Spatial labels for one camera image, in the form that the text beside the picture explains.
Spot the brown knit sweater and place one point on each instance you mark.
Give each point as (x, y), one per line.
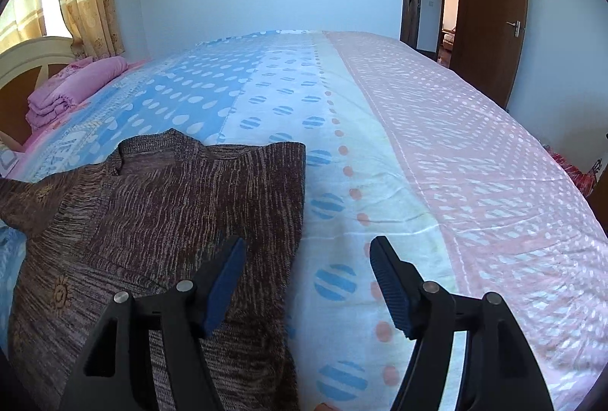
(166, 211)

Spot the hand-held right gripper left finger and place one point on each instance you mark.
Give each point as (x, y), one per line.
(223, 287)

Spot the cream wooden headboard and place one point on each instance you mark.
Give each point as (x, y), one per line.
(28, 59)

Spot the red patterned cloth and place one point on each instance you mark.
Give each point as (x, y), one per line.
(572, 171)

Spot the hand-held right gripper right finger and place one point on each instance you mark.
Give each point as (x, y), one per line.
(392, 292)

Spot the brown wooden door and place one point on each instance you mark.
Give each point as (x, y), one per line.
(489, 36)

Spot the dotted pastel bed sheet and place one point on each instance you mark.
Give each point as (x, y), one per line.
(427, 154)

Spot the folded pink blanket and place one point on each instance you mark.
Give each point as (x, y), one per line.
(71, 88)

